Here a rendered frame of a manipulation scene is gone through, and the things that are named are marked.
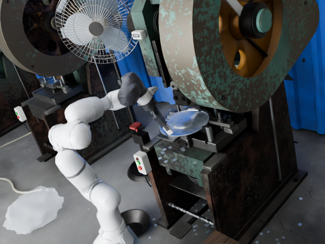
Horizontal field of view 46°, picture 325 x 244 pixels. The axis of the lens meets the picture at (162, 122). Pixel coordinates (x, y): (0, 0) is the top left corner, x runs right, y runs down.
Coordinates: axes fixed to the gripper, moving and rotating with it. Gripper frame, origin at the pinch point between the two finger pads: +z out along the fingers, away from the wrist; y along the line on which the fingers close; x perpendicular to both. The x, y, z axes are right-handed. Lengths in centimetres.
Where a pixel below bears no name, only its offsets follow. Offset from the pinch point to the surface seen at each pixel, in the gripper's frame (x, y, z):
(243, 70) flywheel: 50, 13, -12
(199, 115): 16.6, -13.7, 9.7
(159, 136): -6.4, -1.8, 2.0
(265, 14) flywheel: 69, 21, -33
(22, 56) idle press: -78, -93, -66
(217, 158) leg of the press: 15.4, 11.8, 24.1
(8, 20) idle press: -68, -94, -91
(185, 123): 8.7, -7.9, 6.4
